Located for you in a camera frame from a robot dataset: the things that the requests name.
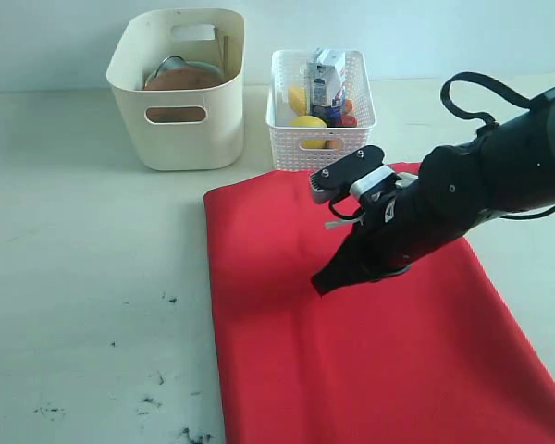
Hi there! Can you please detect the cream plastic tub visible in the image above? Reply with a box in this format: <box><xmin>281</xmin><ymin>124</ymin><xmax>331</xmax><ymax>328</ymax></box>
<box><xmin>106</xmin><ymin>8</ymin><xmax>245</xmax><ymax>171</ymax></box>

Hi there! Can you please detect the white perforated basket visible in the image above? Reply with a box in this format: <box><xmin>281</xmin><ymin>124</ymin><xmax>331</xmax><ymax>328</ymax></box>
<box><xmin>265</xmin><ymin>50</ymin><xmax>376</xmax><ymax>171</ymax></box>

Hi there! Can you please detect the red sausage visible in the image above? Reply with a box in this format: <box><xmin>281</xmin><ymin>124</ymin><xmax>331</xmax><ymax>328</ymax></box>
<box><xmin>340</xmin><ymin>114</ymin><xmax>358</xmax><ymax>128</ymax></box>

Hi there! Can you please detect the yellow lemon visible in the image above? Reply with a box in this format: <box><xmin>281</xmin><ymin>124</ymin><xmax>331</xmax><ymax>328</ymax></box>
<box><xmin>289</xmin><ymin>115</ymin><xmax>327</xmax><ymax>150</ymax></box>

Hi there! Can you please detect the brown egg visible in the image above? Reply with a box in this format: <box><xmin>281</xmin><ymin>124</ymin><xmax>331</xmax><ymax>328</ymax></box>
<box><xmin>325</xmin><ymin>140</ymin><xmax>340</xmax><ymax>150</ymax></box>

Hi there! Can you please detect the brown wooden plate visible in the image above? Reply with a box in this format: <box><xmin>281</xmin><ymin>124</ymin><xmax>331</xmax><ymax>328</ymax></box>
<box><xmin>142</xmin><ymin>68</ymin><xmax>218</xmax><ymax>124</ymax></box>

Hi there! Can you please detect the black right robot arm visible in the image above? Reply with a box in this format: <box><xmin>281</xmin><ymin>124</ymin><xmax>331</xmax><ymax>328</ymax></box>
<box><xmin>310</xmin><ymin>89</ymin><xmax>555</xmax><ymax>294</ymax></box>

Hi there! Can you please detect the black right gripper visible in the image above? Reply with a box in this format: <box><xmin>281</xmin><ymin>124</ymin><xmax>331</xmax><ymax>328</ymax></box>
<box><xmin>311</xmin><ymin>178</ymin><xmax>449</xmax><ymax>296</ymax></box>

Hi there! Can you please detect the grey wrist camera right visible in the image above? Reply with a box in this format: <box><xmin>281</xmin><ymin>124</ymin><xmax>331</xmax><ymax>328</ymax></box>
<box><xmin>309</xmin><ymin>145</ymin><xmax>385</xmax><ymax>204</ymax></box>

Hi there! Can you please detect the stainless steel cup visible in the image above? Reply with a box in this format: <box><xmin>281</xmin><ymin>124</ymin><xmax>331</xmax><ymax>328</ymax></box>
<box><xmin>143</xmin><ymin>55</ymin><xmax>189</xmax><ymax>89</ymax></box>

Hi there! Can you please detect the white ceramic bowl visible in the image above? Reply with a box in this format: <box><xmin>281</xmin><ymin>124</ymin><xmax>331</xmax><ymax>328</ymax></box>
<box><xmin>186</xmin><ymin>60</ymin><xmax>225</xmax><ymax>82</ymax></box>

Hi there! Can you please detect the blue white milk carton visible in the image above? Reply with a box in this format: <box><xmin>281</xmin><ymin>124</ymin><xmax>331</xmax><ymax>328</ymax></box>
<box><xmin>304</xmin><ymin>48</ymin><xmax>346</xmax><ymax>127</ymax></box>

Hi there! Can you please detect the red tablecloth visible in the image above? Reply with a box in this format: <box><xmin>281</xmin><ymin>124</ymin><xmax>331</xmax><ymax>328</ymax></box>
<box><xmin>203</xmin><ymin>171</ymin><xmax>555</xmax><ymax>443</ymax></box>

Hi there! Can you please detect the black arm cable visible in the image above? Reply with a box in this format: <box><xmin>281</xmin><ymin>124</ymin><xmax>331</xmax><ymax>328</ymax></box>
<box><xmin>439</xmin><ymin>71</ymin><xmax>555</xmax><ymax>129</ymax></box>

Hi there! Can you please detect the yellow cheese wedge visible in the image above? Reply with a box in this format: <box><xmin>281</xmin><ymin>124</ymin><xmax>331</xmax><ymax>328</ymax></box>
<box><xmin>288</xmin><ymin>85</ymin><xmax>308</xmax><ymax>116</ymax></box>

